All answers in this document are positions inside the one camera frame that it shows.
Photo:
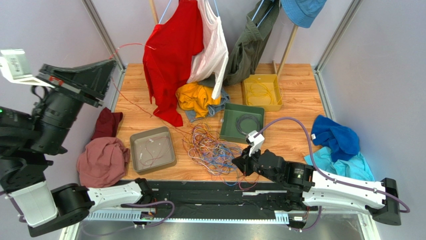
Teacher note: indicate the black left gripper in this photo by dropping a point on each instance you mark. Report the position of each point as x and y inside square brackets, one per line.
[93, 79]

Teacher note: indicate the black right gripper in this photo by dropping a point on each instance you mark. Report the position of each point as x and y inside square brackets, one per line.
[252, 162]

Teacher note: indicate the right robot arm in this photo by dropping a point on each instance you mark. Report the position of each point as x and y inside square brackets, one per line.
[310, 188]

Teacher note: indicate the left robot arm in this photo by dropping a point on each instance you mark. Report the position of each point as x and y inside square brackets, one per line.
[26, 140]

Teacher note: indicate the maroon cloth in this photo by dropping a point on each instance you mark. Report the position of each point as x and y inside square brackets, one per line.
[107, 124]

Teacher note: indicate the green plastic tray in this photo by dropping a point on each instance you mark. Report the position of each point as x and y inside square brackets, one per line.
[239, 120]

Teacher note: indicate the grey-blue cloth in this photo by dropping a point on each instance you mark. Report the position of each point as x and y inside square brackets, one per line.
[213, 109]

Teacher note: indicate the red hanging shirt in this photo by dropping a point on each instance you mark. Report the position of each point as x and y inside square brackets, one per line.
[167, 58]

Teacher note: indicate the yellow plastic tray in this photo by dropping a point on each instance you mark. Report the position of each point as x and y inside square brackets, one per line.
[262, 90]

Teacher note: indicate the dark blue cloth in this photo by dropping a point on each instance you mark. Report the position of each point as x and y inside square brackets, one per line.
[342, 141]

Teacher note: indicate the dusty pink cloth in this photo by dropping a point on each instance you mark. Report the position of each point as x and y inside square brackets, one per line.
[103, 162]

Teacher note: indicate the turquoise cloth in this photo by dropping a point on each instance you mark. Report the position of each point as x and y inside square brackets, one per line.
[355, 168]

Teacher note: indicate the grey plastic tray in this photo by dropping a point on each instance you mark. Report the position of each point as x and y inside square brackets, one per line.
[152, 150]

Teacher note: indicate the wooden rack pole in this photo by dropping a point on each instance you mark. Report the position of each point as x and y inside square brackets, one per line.
[278, 70]

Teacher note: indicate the yellow crumpled garment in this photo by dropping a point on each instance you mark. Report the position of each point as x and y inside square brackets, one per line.
[193, 96]

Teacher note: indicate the olive green hanging garment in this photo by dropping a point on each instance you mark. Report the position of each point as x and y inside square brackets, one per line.
[248, 49]

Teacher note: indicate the white hanging tank top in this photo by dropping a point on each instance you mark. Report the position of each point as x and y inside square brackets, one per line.
[214, 57]

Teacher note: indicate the light blue bucket hat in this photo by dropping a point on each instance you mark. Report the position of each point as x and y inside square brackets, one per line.
[302, 13]

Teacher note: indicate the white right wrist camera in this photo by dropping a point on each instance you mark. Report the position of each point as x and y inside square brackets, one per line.
[255, 141]

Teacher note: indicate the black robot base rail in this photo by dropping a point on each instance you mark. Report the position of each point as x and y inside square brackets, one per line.
[216, 200]

